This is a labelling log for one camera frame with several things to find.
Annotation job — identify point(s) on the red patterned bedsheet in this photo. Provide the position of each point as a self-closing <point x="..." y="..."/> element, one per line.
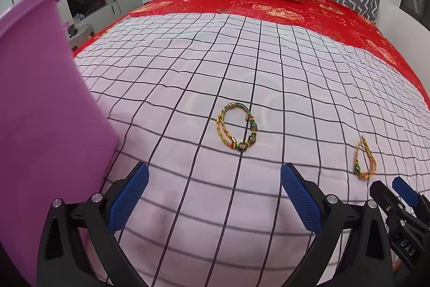
<point x="285" y="9"/>

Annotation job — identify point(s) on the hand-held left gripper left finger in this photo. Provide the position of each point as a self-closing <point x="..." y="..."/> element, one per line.
<point x="129" y="199"/>

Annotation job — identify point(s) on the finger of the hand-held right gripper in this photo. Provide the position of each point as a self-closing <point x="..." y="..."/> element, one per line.
<point x="404" y="191"/>
<point x="384" y="198"/>

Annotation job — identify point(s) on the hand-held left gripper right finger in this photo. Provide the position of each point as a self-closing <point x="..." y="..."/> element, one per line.
<point x="300" y="203"/>

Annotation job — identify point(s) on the small grey side table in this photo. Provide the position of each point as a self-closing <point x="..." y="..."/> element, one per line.
<point x="82" y="34"/>

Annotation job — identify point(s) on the purple plastic bin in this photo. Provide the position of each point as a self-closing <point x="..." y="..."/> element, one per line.
<point x="43" y="105"/>

